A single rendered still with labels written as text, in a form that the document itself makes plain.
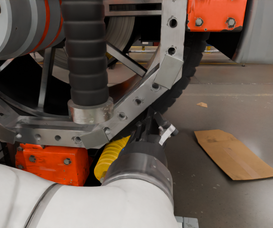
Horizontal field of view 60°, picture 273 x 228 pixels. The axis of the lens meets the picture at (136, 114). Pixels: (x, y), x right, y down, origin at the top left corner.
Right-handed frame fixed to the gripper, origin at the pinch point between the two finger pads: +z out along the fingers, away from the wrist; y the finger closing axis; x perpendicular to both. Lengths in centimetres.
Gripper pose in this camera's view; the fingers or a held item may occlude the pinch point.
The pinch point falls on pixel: (150, 117)
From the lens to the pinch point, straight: 50.8
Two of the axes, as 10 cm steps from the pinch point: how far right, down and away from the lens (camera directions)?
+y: 7.0, -6.2, -3.6
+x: -7.0, -6.9, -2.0
